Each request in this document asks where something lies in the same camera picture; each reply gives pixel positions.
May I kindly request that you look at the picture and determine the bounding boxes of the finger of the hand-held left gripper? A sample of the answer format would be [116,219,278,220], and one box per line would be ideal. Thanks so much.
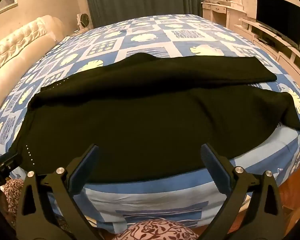
[0,153,23,183]

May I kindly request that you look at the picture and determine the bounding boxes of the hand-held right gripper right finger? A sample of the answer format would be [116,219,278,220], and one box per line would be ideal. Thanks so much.
[197,143,286,240]

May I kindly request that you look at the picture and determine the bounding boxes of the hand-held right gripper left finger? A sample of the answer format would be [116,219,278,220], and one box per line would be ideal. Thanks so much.
[15,144,103,240]

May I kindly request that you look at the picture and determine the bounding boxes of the black pants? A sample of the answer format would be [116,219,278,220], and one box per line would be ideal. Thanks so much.
[7,53,300,183]

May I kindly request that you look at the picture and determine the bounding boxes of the person's floral patterned clothing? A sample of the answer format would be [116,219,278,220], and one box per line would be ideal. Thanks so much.
[1,179,200,240]

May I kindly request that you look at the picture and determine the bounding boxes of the cream tufted headboard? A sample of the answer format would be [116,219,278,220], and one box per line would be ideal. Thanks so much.
[0,15,65,120]

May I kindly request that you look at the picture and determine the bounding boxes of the white television stand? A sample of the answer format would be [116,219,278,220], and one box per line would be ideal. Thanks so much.
[234,16,300,92]

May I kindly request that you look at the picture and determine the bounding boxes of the blue patterned bed sheet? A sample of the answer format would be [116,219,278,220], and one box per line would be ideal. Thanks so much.
[0,14,300,234]

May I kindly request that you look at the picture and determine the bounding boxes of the small white fan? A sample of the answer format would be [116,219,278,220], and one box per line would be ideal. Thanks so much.
[76,12,92,30]

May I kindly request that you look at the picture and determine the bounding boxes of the white vanity dresser with mirror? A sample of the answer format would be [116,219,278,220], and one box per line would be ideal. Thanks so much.
[201,0,249,32]

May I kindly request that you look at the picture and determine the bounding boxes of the black flat television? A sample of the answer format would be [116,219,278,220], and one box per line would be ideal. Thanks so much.
[256,0,300,49]

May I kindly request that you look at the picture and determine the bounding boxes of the dark green curtain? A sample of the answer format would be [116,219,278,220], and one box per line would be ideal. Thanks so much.
[84,0,205,28]

